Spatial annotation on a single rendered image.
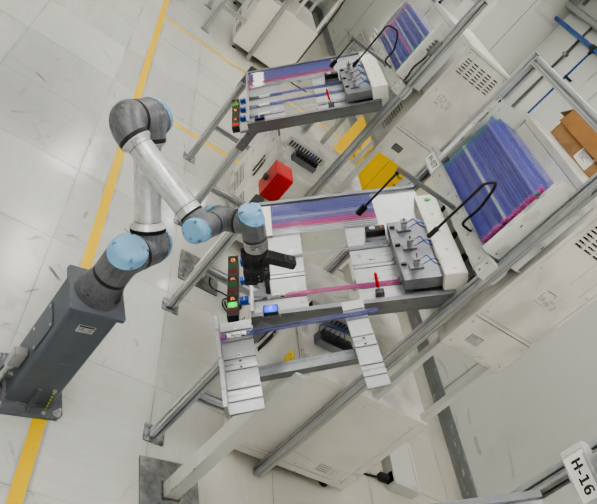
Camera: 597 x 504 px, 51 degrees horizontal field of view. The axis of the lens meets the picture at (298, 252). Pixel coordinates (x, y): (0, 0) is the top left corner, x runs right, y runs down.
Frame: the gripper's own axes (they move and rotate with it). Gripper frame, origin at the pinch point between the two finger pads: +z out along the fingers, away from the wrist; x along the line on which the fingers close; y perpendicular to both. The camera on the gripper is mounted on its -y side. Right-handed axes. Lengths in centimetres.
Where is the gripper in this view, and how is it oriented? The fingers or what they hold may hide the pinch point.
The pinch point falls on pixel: (270, 295)
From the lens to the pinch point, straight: 208.5
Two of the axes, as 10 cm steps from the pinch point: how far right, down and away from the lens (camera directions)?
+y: -9.9, 1.1, -0.1
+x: 0.7, 6.2, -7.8
